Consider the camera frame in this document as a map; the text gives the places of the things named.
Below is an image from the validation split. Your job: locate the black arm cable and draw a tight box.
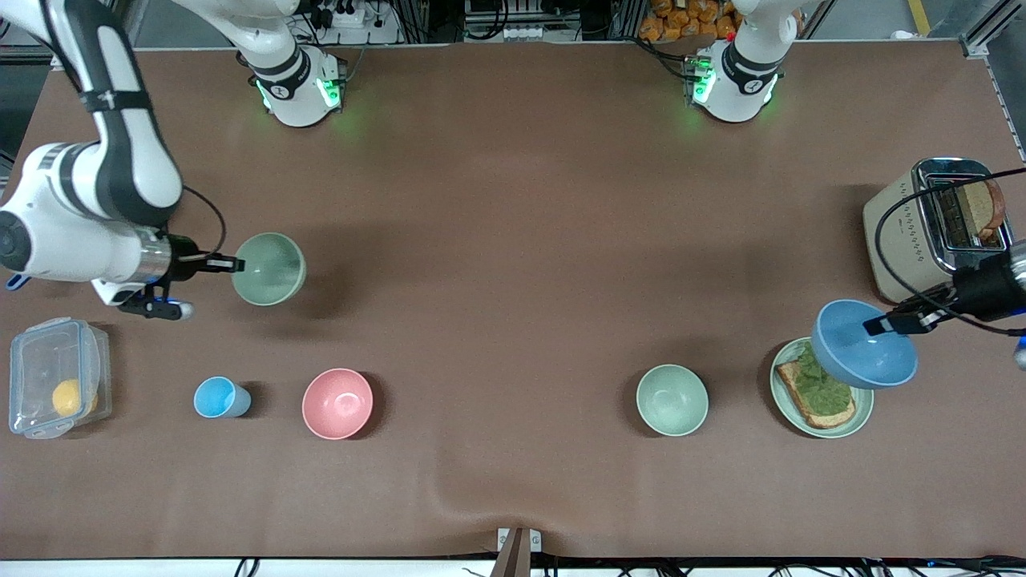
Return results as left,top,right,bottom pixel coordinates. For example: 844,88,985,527
874,167,1026,337
180,185,228,259

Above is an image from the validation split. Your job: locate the beige chrome toaster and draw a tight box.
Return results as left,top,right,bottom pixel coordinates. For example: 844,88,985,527
863,157,1020,307

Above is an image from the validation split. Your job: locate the clear plastic lidded container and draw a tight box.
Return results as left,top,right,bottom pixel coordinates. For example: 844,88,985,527
8,317,113,440

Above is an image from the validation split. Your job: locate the pink bowl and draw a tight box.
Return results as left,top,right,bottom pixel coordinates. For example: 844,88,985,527
301,368,374,441

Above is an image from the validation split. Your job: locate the green lettuce leaf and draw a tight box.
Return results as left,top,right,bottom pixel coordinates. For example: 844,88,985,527
795,345,852,416

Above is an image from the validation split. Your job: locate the brown table cover cloth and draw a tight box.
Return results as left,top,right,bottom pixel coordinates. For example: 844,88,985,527
0,40,1026,562

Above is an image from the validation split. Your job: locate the metal mount bracket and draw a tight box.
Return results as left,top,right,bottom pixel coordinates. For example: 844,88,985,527
497,527,543,577

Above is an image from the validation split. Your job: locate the white power strip with plugs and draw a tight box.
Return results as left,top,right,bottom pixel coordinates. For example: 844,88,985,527
309,0,402,45

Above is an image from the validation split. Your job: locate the aluminium frame profile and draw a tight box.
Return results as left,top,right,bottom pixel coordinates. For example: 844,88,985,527
962,0,1026,59

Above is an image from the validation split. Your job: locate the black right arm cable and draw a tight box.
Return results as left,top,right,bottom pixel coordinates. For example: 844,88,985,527
180,185,228,259

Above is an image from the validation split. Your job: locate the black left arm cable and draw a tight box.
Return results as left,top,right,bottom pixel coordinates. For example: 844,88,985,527
874,167,1026,337

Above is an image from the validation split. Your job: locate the light green bowl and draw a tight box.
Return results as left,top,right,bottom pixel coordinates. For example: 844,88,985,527
636,364,709,438
232,232,307,307

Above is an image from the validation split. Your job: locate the toast slice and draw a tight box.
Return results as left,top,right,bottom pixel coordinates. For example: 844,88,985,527
774,359,857,430

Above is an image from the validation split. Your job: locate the blue cup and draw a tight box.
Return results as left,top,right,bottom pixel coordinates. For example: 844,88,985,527
193,376,252,419

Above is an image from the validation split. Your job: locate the yellow round fruit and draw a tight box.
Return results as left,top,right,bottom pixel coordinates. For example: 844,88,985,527
52,378,99,418

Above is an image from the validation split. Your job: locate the light green plate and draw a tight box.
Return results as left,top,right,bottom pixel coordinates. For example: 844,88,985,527
769,337,875,439

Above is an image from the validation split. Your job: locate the blue bowl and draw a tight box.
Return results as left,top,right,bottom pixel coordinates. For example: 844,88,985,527
811,300,919,390

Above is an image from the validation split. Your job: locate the orange snack bag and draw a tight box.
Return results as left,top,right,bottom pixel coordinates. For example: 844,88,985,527
639,0,742,42

